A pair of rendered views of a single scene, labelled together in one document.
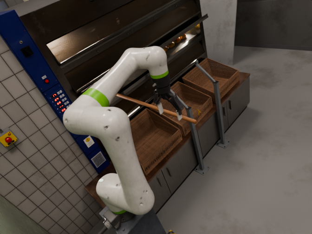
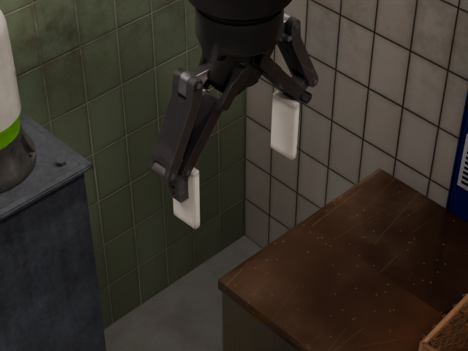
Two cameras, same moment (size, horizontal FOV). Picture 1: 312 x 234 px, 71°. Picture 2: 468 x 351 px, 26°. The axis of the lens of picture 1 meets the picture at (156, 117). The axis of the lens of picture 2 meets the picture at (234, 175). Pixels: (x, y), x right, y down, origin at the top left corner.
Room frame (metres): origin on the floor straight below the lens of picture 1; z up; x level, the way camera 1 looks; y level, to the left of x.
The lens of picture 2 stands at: (0.86, -0.81, 2.11)
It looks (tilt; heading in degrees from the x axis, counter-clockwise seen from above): 41 degrees down; 80
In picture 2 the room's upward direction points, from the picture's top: straight up
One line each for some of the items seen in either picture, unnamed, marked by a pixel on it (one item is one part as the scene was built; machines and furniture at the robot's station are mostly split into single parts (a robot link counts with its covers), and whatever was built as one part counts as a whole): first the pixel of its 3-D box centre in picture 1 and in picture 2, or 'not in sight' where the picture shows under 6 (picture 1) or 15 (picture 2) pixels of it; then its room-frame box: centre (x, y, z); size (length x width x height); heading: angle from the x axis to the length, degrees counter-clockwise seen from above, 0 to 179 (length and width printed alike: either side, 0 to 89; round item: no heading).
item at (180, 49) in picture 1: (152, 69); not in sight; (2.29, -0.15, 1.16); 1.80 x 0.06 x 0.04; 124
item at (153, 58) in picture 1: (154, 61); not in sight; (1.00, -0.08, 1.80); 0.13 x 0.11 x 0.14; 51
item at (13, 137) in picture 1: (6, 137); not in sight; (1.39, 1.06, 1.46); 0.10 x 0.07 x 0.10; 124
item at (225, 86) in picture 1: (211, 79); not in sight; (2.40, -0.83, 0.72); 0.56 x 0.49 x 0.28; 123
